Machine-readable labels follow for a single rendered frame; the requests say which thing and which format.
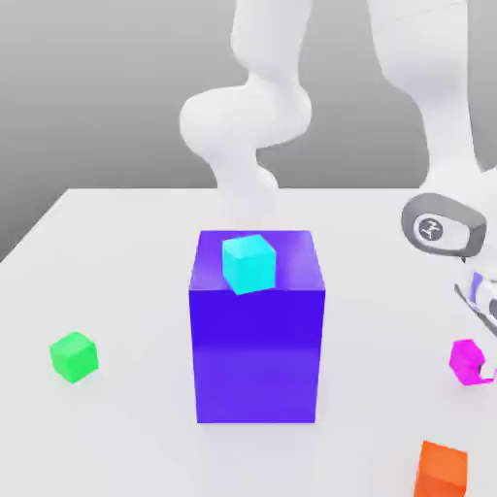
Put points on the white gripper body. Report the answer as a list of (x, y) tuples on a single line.
[(484, 330)]

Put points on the small green cube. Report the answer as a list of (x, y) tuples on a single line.
[(73, 357)]

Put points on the small magenta cube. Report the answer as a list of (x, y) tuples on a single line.
[(465, 359)]

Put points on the small orange cube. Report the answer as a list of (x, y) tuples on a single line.
[(442, 471)]

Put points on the small cyan cube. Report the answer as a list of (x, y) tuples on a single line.
[(248, 266)]

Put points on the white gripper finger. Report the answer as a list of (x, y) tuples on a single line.
[(488, 372)]

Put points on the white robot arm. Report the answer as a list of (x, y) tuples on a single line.
[(248, 116)]

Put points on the large blue box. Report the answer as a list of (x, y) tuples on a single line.
[(256, 349)]

